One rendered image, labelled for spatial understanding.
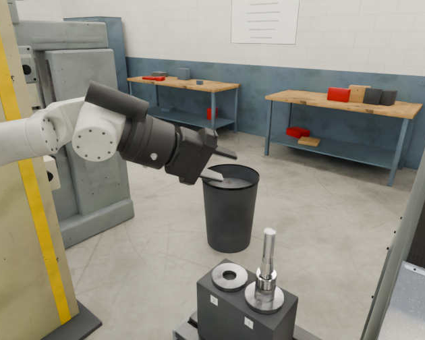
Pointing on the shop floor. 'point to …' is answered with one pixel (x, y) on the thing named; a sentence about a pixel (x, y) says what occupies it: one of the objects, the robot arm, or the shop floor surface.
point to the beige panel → (23, 216)
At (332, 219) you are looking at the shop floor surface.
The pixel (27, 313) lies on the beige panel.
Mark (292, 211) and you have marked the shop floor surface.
